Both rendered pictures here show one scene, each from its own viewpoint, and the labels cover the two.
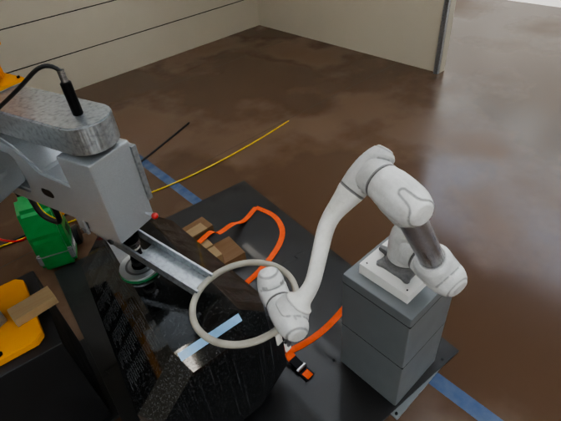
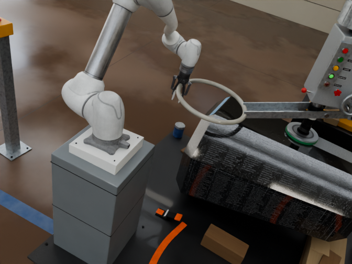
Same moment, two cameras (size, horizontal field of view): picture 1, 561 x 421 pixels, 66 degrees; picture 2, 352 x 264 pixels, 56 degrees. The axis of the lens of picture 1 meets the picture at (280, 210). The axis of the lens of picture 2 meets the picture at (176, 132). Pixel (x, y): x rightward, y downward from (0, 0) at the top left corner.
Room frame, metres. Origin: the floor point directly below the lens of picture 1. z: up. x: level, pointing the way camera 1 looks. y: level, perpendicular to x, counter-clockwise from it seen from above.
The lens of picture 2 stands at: (2.68, -1.03, 2.01)
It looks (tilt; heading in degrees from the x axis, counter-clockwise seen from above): 37 degrees down; 145
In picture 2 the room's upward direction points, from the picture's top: 14 degrees clockwise
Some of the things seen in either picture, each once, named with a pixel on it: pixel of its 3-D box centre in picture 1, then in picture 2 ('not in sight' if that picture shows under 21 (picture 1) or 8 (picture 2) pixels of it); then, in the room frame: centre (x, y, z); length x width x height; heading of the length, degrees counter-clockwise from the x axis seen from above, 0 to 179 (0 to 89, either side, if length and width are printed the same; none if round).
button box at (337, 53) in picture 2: (136, 171); (334, 66); (1.63, 0.62, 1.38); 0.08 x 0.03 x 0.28; 57
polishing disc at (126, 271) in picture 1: (140, 265); (302, 132); (1.57, 0.74, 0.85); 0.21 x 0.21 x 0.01
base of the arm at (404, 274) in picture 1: (399, 257); (110, 137); (1.41, -0.54, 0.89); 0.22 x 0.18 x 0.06; 40
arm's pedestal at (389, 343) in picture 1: (392, 322); (101, 197); (1.39, -0.55, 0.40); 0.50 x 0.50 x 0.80; 39
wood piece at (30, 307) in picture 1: (32, 306); (331, 115); (1.40, 1.25, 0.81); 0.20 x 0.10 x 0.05; 131
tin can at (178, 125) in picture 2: not in sight; (178, 130); (0.52, 0.50, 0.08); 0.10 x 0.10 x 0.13
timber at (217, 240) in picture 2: not in sight; (224, 244); (1.77, 0.24, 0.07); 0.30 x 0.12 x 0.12; 35
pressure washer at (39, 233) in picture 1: (39, 214); not in sight; (2.64, 1.84, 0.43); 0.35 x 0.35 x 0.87; 18
